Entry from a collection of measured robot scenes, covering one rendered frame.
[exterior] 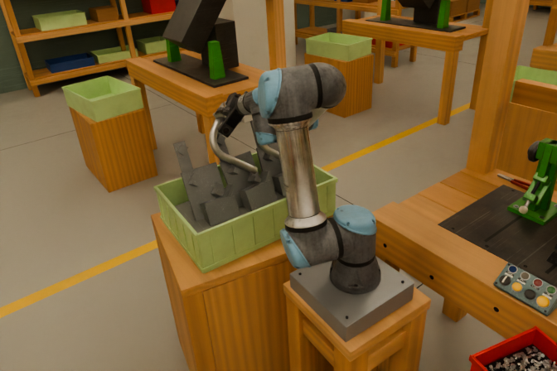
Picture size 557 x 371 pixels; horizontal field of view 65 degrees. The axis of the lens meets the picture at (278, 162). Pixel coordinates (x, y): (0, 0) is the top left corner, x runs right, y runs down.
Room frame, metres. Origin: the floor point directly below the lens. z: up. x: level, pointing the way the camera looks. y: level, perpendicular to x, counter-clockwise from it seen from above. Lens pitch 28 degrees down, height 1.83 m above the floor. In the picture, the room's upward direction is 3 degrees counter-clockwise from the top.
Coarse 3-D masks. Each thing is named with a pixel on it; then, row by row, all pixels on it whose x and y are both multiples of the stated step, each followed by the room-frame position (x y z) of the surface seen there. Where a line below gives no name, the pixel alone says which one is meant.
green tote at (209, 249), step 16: (256, 160) 1.77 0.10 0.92; (320, 176) 1.58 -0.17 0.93; (160, 192) 1.48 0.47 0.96; (176, 192) 1.56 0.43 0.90; (320, 192) 1.46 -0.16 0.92; (160, 208) 1.51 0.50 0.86; (272, 208) 1.34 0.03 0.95; (320, 208) 1.46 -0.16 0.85; (336, 208) 1.51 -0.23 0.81; (176, 224) 1.35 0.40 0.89; (224, 224) 1.23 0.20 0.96; (240, 224) 1.27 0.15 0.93; (256, 224) 1.31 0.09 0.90; (272, 224) 1.34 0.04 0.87; (192, 240) 1.22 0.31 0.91; (208, 240) 1.20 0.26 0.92; (224, 240) 1.23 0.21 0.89; (240, 240) 1.27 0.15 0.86; (256, 240) 1.30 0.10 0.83; (272, 240) 1.34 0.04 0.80; (192, 256) 1.25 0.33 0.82; (208, 256) 1.20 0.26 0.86; (224, 256) 1.23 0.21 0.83; (240, 256) 1.26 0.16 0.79
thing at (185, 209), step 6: (276, 192) 1.61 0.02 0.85; (282, 198) 1.56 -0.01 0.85; (180, 204) 1.56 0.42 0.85; (186, 204) 1.56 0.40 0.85; (180, 210) 1.51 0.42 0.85; (186, 210) 1.51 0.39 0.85; (240, 210) 1.48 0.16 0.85; (246, 210) 1.48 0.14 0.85; (186, 216) 1.46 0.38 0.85; (192, 216) 1.46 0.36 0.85; (192, 222) 1.42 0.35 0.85; (198, 222) 1.42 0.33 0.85; (204, 222) 1.42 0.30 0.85; (222, 222) 1.41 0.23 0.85; (198, 228) 1.38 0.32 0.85; (204, 228) 1.38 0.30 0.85; (210, 228) 1.38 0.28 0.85
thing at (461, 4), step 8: (456, 0) 9.41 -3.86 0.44; (464, 0) 9.59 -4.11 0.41; (472, 0) 9.79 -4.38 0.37; (480, 0) 10.04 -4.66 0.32; (456, 8) 9.42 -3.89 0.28; (464, 8) 9.62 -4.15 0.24; (472, 8) 9.83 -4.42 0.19; (456, 16) 9.40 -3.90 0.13; (464, 16) 9.63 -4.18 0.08; (472, 16) 9.89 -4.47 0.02
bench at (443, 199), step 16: (464, 176) 1.59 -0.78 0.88; (480, 176) 1.58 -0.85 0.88; (496, 176) 1.57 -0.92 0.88; (512, 176) 1.57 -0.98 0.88; (432, 192) 1.48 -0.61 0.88; (448, 192) 1.48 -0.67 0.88; (464, 192) 1.47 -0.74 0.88; (480, 192) 1.46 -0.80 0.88; (416, 208) 1.38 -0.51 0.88; (432, 208) 1.37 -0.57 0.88; (448, 208) 1.37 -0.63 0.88; (448, 304) 1.64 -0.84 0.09; (384, 368) 1.28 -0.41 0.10
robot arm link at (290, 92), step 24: (264, 72) 1.06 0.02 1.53; (288, 72) 1.04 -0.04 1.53; (312, 72) 1.05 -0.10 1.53; (264, 96) 1.01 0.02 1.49; (288, 96) 1.01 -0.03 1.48; (312, 96) 1.02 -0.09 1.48; (288, 120) 0.99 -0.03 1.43; (288, 144) 0.99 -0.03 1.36; (288, 168) 0.98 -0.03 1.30; (312, 168) 1.00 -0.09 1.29; (288, 192) 0.97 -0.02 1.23; (312, 192) 0.97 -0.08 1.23; (288, 216) 0.98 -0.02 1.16; (312, 216) 0.95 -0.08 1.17; (288, 240) 0.92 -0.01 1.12; (312, 240) 0.91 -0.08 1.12; (336, 240) 0.93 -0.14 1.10; (312, 264) 0.91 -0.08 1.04
